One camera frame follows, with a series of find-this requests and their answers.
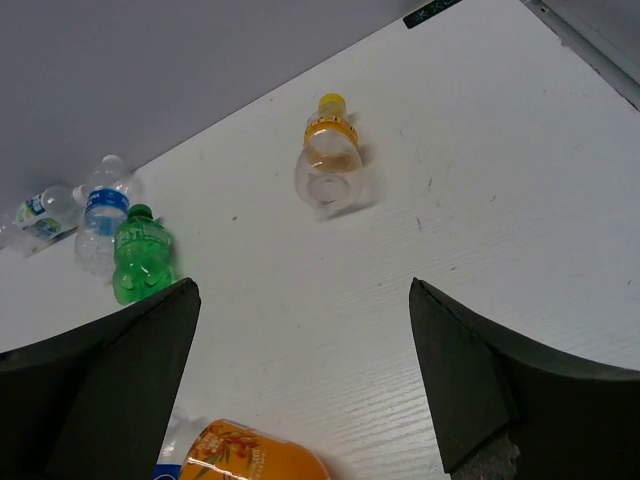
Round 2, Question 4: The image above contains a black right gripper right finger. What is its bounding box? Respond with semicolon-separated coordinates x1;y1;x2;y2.
409;279;639;479

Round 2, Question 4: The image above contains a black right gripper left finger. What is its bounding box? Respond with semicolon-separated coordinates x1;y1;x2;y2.
1;278;201;479

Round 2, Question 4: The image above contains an orange juice bottle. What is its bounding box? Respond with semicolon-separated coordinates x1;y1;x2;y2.
153;407;330;480

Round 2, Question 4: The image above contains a green plastic bottle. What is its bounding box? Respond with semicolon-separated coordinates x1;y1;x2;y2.
112;204;173;305

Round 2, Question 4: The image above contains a white label clear bottle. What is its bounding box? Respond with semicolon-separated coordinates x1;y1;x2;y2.
1;185;87;257

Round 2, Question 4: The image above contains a blue label clear bottle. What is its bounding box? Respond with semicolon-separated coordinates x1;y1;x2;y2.
74;154;143;282

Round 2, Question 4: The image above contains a yellow cap clear bottle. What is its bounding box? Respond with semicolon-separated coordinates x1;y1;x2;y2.
294;93;364;216

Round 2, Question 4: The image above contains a dark table corner sticker right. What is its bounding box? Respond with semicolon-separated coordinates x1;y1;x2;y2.
402;0;461;29

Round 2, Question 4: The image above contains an aluminium table frame rail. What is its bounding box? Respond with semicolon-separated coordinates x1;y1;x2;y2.
524;0;639;110

